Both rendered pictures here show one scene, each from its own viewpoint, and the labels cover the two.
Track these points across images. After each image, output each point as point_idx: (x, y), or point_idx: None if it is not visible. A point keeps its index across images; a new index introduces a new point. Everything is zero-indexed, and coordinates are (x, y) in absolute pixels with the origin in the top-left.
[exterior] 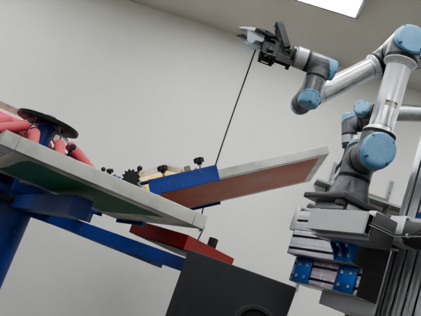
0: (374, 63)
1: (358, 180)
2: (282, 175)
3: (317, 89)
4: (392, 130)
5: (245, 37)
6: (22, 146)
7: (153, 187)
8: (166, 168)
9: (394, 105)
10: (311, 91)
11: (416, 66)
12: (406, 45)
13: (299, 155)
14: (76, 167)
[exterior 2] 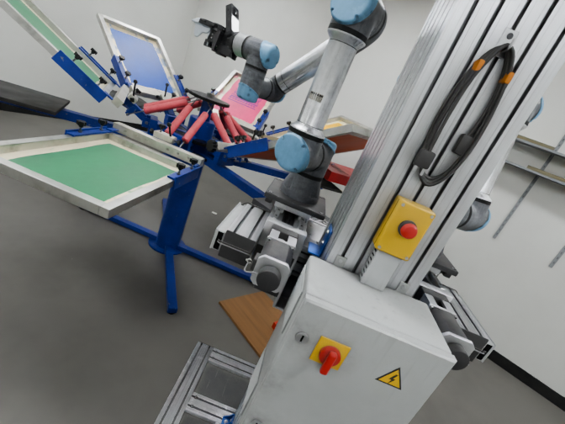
0: None
1: (298, 176)
2: (341, 144)
3: (247, 82)
4: (313, 129)
5: None
6: None
7: (229, 152)
8: (240, 138)
9: (318, 98)
10: (241, 85)
11: (360, 41)
12: (337, 13)
13: (327, 132)
14: (7, 170)
